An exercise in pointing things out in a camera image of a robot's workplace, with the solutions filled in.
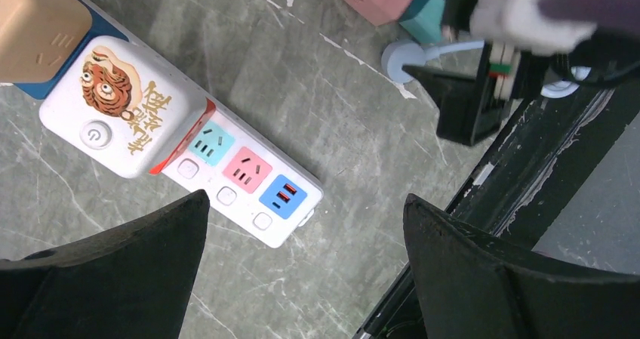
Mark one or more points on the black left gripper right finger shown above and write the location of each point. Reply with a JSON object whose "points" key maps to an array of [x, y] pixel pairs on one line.
{"points": [[471, 284]]}

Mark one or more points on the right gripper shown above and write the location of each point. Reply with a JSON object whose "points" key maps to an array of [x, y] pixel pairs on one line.
{"points": [[592, 43]]}

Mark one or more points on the white long power strip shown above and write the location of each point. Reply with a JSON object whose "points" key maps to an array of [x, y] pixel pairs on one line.
{"points": [[248, 179]]}

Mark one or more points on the white cube adapter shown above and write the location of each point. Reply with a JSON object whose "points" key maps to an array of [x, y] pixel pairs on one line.
{"points": [[123, 106]]}

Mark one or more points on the teal cube adapter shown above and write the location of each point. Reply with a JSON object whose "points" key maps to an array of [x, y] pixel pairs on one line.
{"points": [[422, 20]]}

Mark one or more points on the orange cube adapter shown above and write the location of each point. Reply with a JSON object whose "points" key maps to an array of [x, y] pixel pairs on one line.
{"points": [[38, 36]]}

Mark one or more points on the red cube adapter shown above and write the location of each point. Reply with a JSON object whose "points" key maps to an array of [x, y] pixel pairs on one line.
{"points": [[184, 143]]}

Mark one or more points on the light blue round plug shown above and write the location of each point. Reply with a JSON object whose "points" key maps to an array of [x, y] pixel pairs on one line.
{"points": [[400, 53]]}

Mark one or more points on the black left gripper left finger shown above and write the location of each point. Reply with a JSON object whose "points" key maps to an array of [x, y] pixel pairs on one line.
{"points": [[131, 281]]}

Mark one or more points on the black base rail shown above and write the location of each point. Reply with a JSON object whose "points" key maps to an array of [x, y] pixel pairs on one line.
{"points": [[561, 180]]}

